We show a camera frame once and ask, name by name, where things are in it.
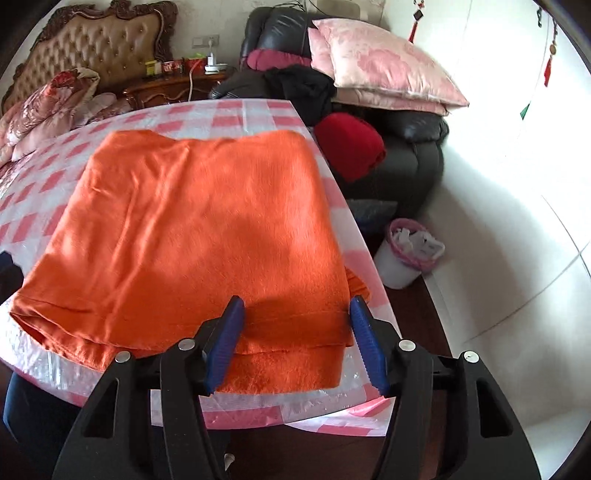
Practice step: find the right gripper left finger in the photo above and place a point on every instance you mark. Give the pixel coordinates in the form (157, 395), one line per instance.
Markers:
(110, 438)

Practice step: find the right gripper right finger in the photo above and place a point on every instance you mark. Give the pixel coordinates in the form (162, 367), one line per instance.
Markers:
(483, 438)

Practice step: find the orange pants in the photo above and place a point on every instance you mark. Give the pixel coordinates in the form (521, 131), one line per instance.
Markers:
(159, 234)

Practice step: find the black clothing pile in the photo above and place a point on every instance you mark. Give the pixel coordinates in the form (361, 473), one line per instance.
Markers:
(308, 90)

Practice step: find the white trash bin pink liner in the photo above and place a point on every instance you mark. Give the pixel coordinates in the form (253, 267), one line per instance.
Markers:
(408, 251)

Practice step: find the black leather armchair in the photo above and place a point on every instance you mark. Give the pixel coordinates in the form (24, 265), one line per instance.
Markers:
(414, 162)

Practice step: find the red folded blanket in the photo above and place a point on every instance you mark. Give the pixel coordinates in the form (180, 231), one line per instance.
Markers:
(352, 146)

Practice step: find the wooden nightstand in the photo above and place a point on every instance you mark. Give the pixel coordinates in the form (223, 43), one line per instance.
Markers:
(172, 89)

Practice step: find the folded floral quilt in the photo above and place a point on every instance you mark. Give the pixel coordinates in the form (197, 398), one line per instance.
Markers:
(65, 103)

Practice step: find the red mug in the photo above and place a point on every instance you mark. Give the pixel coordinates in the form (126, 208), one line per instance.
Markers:
(194, 66)

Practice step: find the pink floral pillow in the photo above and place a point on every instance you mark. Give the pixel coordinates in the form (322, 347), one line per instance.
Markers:
(367, 57)

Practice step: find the magenta cushion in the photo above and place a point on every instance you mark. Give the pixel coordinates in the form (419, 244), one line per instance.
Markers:
(266, 59)

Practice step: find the tufted beige headboard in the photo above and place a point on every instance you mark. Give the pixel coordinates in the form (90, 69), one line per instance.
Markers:
(116, 43)

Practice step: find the red hanging ornament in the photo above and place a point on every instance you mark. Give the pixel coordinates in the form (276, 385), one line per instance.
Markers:
(418, 15)

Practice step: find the white charger with cable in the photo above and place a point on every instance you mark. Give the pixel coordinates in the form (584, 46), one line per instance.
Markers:
(212, 69)

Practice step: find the wall power outlet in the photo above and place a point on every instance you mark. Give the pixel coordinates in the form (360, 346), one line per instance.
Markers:
(205, 41)

